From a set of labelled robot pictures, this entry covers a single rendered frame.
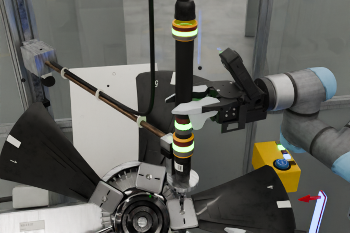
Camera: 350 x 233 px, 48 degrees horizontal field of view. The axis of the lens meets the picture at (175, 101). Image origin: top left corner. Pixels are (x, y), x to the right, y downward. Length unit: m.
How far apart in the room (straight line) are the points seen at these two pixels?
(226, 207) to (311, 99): 0.32
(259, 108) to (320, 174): 1.29
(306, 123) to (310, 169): 1.16
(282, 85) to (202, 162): 1.03
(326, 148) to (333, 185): 1.33
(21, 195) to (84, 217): 0.17
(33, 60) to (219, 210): 0.68
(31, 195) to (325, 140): 0.72
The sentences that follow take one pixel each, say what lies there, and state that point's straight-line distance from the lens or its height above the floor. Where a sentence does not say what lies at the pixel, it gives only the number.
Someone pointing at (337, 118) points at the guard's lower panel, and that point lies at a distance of 1.91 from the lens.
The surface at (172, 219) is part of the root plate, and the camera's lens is 0.94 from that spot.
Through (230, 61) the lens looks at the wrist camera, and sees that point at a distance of 0.74.
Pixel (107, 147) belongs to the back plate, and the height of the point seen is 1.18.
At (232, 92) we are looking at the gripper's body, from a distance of 0.78.
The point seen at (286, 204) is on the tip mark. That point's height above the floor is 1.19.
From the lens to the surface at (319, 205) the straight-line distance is 1.07.
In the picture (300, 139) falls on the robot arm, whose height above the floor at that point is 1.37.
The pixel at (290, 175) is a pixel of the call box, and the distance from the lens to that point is 1.28.
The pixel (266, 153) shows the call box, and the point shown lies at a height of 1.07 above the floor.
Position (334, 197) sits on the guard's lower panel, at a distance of 2.25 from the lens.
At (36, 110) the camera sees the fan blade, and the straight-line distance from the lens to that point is 0.91.
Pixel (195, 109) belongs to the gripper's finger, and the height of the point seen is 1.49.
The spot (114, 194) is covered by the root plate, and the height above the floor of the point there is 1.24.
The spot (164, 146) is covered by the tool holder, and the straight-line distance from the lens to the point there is 0.85.
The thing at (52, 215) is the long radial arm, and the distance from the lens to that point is 1.06.
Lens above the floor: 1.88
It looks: 31 degrees down
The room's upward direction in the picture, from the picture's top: straight up
